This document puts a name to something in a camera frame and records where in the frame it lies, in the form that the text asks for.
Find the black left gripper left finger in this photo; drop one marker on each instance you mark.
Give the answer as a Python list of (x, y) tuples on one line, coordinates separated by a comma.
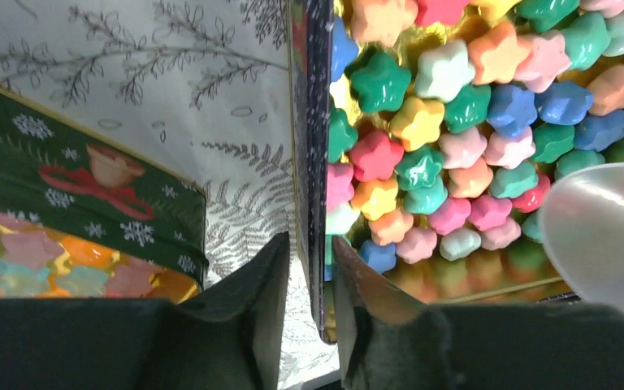
[(237, 344)]

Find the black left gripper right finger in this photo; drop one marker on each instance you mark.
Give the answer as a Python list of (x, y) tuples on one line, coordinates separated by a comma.
[(373, 318)]

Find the gold tin star candies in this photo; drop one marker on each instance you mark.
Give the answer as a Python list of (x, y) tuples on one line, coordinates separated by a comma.
[(430, 132)]

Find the clear plastic scoop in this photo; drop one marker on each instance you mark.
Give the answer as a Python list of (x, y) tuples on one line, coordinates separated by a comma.
[(582, 229)]

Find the gold tin pastel candies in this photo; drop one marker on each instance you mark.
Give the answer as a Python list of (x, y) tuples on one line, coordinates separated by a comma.
[(81, 216)]

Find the floral tablecloth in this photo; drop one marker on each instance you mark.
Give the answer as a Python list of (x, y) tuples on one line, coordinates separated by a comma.
[(212, 90)]

